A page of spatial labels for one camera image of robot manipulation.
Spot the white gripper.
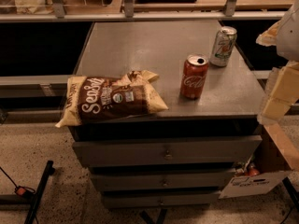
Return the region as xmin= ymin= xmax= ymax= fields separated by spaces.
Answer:
xmin=256 ymin=0 xmax=299 ymax=125

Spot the silver 7up can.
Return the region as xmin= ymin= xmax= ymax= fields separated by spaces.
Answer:
xmin=209 ymin=26 xmax=237 ymax=67

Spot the red cola can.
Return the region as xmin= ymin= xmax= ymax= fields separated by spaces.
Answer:
xmin=180 ymin=54 xmax=209 ymax=100

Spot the cardboard box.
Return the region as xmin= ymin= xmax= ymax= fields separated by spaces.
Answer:
xmin=220 ymin=123 xmax=299 ymax=199

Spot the grey drawer cabinet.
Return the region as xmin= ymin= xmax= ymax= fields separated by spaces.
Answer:
xmin=71 ymin=21 xmax=263 ymax=209

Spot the brown chip bag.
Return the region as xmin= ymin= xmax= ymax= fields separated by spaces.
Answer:
xmin=56 ymin=70 xmax=168 ymax=128

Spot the black stand leg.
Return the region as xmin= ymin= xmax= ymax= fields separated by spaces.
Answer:
xmin=24 ymin=161 xmax=55 ymax=224

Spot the metal shelf rail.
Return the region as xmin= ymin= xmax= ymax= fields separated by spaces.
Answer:
xmin=0 ymin=0 xmax=298 ymax=22

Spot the orange cable connector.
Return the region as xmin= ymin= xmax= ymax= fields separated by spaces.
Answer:
xmin=15 ymin=186 xmax=36 ymax=199

